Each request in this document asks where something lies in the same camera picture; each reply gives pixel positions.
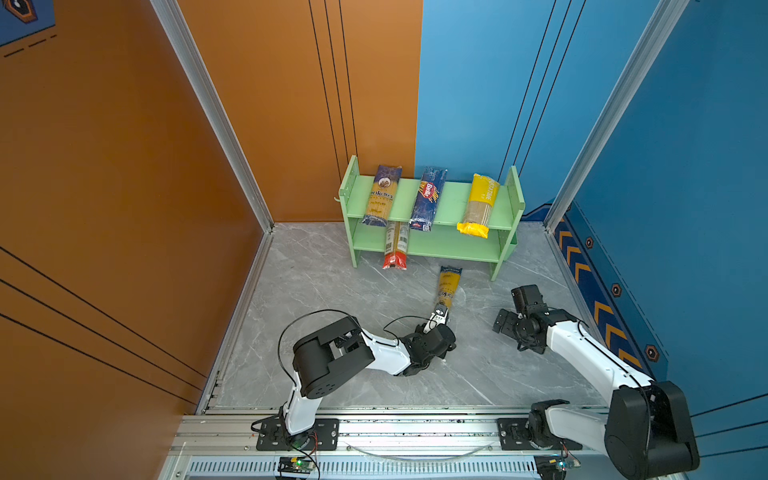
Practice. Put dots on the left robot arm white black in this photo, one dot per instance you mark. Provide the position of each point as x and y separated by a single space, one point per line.
328 358

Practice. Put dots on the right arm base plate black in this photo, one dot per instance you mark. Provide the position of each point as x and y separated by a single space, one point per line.
519 434

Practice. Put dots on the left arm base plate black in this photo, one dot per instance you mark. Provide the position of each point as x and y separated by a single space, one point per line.
271 435

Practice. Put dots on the blue Barilla spaghetti box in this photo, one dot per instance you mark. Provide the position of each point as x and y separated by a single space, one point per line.
427 199

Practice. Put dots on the right circuit board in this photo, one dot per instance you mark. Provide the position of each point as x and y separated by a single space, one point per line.
551 468

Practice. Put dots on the green two-tier wooden shelf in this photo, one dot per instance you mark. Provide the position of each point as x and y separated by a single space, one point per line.
444 240

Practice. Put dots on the red spaghetti bag white label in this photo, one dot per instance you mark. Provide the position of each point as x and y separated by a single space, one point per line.
396 245

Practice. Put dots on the left green circuit board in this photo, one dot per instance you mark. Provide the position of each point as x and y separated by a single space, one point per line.
295 467

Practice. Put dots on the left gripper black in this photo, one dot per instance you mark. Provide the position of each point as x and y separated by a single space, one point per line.
419 333

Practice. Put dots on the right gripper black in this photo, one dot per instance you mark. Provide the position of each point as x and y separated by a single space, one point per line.
505 327

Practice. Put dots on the yellow Pastatime spaghetti bag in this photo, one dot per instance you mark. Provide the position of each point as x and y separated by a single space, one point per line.
483 194

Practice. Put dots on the Ankara spaghetti bag blue yellow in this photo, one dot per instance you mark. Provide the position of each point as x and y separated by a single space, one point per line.
381 198

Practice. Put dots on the aluminium front rail frame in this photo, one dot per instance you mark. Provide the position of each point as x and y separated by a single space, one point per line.
378 443

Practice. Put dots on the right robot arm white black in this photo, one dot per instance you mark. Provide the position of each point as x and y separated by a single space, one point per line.
647 431

